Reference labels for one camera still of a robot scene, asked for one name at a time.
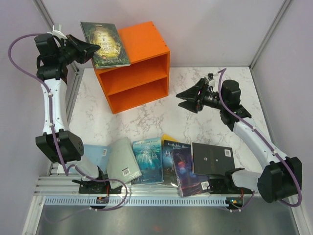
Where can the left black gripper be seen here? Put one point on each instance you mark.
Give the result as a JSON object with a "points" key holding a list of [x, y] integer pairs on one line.
{"points": [[80, 47]]}

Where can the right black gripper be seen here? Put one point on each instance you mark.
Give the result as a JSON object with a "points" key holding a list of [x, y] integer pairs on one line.
{"points": [[191, 93]]}

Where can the green fantasy cover book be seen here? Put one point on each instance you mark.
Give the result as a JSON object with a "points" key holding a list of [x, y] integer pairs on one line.
{"points": [[111, 53]]}

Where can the teal ocean cover book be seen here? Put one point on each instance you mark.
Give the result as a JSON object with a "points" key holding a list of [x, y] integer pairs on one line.
{"points": [[148, 154]]}

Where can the dark blue Wuthering Heights book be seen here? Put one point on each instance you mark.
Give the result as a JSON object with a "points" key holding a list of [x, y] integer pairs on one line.
{"points": [[169, 176]]}

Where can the grey book with barcode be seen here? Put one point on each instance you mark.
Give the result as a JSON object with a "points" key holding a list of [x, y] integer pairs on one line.
{"points": [[122, 164]]}

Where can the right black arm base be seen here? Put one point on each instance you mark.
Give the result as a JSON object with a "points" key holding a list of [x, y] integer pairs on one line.
{"points": [[218, 185]]}

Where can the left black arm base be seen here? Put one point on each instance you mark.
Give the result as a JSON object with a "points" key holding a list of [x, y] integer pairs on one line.
{"points": [[99, 186]]}

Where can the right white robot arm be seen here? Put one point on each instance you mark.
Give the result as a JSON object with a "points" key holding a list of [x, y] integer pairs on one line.
{"points": [[281, 175]]}

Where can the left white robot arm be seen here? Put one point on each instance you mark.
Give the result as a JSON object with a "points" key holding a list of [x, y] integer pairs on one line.
{"points": [[57, 142]]}

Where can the yellow book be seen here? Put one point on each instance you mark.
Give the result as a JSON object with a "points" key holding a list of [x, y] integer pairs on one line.
{"points": [[166, 137]]}

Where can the orange wooden shelf box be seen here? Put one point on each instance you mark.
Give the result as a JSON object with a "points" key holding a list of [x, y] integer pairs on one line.
{"points": [[146, 79]]}

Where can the black book with barcode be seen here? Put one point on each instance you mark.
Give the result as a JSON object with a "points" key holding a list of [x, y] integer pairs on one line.
{"points": [[211, 159]]}

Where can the purple nebula cover book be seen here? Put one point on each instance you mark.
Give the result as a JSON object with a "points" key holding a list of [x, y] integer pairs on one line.
{"points": [[189, 183]]}

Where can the light blue thin book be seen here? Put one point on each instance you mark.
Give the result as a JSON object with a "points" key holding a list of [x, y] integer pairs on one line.
{"points": [[98, 155]]}

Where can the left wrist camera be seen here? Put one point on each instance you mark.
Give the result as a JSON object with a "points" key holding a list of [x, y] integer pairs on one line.
{"points": [[57, 31]]}

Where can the aluminium frame rail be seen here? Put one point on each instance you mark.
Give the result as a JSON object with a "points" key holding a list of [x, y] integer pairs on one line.
{"points": [[72, 185]]}

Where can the white slotted cable duct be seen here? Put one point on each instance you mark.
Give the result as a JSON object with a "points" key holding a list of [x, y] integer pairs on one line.
{"points": [[136, 201]]}

